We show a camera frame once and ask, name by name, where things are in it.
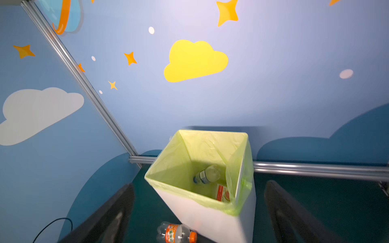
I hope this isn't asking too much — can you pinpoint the clear bottle orange label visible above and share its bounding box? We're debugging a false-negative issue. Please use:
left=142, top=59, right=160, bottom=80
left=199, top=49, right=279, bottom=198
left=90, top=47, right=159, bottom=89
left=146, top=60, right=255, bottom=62
left=157, top=222, right=198, bottom=243

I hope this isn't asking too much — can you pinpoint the clear ribbed plastic bottle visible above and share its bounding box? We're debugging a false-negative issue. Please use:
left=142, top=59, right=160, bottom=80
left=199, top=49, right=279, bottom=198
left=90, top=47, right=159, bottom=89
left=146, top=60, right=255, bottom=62
left=193, top=165, right=221, bottom=184

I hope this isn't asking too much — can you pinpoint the guava juice square bottle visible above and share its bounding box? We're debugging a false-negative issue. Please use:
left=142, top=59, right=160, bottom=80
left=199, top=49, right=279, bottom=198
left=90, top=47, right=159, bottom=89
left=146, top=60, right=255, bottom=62
left=215, top=184, right=230, bottom=203

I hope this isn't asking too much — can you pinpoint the black cable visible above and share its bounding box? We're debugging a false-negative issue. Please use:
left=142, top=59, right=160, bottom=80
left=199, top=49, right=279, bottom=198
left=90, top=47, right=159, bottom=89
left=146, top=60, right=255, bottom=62
left=31, top=217, right=74, bottom=243

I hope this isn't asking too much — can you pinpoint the aluminium frame post left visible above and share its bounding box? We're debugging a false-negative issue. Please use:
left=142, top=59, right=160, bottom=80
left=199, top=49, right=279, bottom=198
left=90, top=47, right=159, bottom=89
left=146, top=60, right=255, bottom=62
left=20, top=1, right=138, bottom=156

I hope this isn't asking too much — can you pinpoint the aluminium frame rail back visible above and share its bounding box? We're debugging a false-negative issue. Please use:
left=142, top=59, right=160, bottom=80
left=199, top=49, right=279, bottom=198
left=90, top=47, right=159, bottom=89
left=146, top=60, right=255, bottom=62
left=129, top=155, right=389, bottom=182

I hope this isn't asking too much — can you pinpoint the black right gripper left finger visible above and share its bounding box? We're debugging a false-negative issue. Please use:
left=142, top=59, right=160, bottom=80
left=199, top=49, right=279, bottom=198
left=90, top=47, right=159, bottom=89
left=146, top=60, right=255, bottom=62
left=60, top=184, right=135, bottom=243

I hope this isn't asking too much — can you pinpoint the green bin liner bag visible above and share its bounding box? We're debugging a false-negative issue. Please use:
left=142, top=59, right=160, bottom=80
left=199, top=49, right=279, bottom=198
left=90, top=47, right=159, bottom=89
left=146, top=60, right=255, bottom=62
left=144, top=130, right=254, bottom=216

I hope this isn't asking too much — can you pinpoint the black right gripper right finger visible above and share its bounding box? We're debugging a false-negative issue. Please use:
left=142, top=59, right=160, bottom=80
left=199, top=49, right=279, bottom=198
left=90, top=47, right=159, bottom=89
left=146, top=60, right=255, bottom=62
left=264, top=180, right=346, bottom=243

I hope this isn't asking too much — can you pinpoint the white plastic bin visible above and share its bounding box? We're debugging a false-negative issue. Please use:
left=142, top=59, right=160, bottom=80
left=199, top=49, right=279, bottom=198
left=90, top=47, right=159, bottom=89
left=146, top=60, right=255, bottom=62
left=156, top=187, right=256, bottom=243

